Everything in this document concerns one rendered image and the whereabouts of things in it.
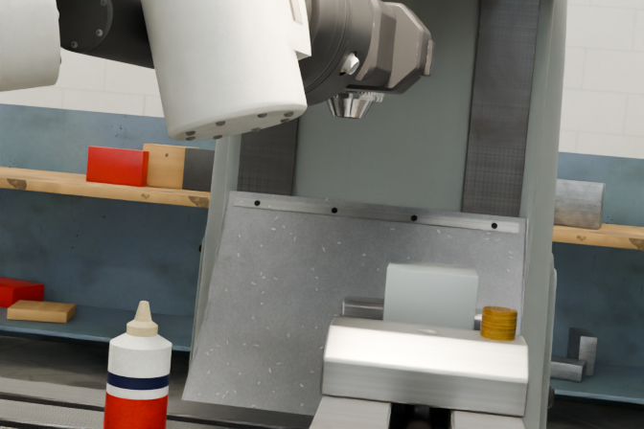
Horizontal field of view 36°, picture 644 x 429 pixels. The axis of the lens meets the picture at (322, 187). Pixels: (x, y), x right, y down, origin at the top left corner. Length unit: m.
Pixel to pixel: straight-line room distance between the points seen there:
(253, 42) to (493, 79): 0.64
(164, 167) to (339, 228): 3.54
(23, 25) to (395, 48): 0.27
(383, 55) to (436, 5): 0.47
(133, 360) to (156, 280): 4.48
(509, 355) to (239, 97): 0.27
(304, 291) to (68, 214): 4.26
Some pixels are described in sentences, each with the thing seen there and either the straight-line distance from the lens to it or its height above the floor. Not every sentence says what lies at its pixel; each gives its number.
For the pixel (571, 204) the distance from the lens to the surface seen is 4.38.
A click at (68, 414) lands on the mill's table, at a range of 0.80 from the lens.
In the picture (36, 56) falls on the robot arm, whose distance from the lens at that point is 0.42.
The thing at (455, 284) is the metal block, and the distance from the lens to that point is 0.66.
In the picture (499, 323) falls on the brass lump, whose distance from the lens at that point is 0.63.
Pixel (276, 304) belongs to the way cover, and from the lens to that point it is 1.02.
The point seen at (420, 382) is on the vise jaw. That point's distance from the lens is 0.61.
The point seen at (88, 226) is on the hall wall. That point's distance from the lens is 5.21.
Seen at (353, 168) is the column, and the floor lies 1.15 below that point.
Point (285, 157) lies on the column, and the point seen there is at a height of 1.15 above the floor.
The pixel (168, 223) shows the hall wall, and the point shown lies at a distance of 5.08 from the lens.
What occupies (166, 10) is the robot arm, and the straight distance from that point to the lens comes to 0.45.
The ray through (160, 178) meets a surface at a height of 0.92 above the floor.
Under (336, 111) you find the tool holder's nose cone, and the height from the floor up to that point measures 1.20.
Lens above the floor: 1.18
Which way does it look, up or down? 3 degrees down
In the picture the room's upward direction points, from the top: 5 degrees clockwise
